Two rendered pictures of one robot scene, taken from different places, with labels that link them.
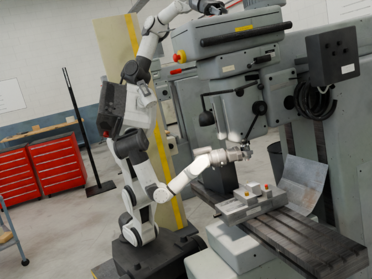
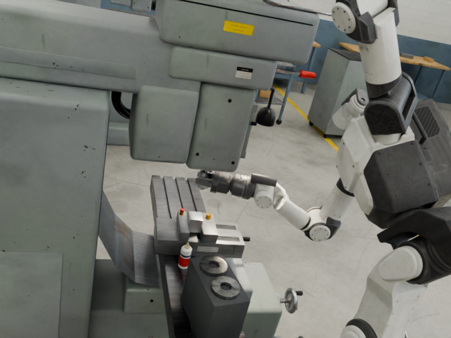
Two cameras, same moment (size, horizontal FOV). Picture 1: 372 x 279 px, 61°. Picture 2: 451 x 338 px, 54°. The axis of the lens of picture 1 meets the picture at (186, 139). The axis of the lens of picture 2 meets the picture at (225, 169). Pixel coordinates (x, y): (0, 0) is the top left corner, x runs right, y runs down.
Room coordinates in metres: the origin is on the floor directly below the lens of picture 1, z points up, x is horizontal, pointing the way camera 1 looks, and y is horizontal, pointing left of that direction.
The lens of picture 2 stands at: (3.01, -0.20, 2.01)
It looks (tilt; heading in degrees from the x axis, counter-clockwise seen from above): 26 degrees down; 180
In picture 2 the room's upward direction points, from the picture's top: 13 degrees clockwise
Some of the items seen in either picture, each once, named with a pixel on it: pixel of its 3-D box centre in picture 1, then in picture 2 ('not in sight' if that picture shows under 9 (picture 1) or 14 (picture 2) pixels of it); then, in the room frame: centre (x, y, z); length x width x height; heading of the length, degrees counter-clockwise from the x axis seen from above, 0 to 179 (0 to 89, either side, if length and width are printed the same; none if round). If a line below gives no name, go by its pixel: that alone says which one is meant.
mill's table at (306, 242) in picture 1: (252, 211); (190, 261); (1.59, -0.27, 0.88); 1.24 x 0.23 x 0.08; 19
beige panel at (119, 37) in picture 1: (144, 134); not in sight; (3.16, 0.40, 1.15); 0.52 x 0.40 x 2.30; 109
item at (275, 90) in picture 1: (269, 97); (161, 113); (1.61, -0.47, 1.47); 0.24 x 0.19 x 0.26; 19
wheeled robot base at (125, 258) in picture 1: (145, 243); not in sight; (2.02, 0.44, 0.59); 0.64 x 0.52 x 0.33; 32
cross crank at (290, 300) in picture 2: not in sight; (284, 300); (1.38, 0.19, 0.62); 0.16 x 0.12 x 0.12; 109
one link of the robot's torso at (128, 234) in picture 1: (140, 231); not in sight; (2.05, 0.45, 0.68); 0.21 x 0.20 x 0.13; 32
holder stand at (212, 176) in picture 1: (218, 172); (213, 298); (1.92, -0.15, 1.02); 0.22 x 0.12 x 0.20; 30
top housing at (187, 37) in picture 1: (226, 35); (233, 19); (1.55, -0.30, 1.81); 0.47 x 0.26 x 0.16; 109
